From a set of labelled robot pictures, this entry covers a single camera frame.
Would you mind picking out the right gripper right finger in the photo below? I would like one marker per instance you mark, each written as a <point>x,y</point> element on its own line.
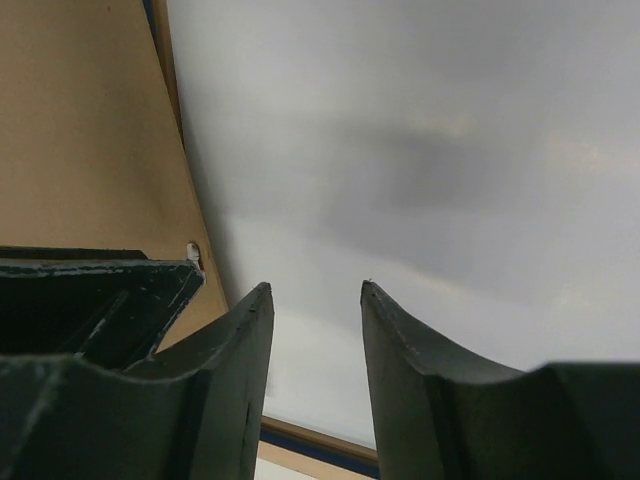
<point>441,411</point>

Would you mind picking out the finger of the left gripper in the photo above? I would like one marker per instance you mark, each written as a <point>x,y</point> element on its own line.
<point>110,307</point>

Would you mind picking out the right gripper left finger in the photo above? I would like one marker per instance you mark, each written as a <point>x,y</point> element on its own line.
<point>192,411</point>

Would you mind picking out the blue wooden picture frame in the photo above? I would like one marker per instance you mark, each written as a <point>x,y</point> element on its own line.
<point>298,448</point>

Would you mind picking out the brown cardboard backing board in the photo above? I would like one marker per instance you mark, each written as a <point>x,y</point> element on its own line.
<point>91,155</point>

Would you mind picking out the pier landscape photo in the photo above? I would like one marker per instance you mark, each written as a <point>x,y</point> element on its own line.
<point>479,160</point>

